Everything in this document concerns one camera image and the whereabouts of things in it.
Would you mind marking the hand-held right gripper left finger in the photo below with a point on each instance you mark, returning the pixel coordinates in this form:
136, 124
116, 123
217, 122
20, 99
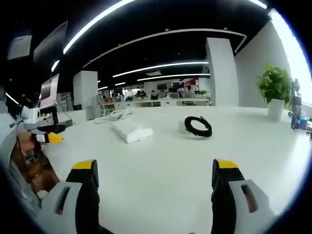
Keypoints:
73, 195

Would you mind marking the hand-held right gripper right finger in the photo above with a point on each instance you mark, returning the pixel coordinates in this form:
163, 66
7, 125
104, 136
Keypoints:
234, 195

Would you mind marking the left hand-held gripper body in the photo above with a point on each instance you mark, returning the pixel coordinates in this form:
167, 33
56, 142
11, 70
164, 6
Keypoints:
29, 116

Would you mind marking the white power strip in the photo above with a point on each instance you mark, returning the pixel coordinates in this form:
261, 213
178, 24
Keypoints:
131, 129

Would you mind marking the white background desk row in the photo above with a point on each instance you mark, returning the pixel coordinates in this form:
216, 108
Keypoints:
161, 102

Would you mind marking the black monitor stand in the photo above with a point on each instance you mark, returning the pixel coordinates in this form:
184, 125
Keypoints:
52, 122

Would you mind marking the computer monitor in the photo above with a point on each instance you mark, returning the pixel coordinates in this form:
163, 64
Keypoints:
49, 90

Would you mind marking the white office chair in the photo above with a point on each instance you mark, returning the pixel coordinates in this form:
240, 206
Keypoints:
105, 109

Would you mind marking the green potted plant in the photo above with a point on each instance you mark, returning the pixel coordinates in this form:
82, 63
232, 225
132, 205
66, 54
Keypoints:
275, 93

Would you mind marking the black device on stand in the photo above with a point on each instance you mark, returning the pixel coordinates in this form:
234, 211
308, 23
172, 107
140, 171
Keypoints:
296, 104

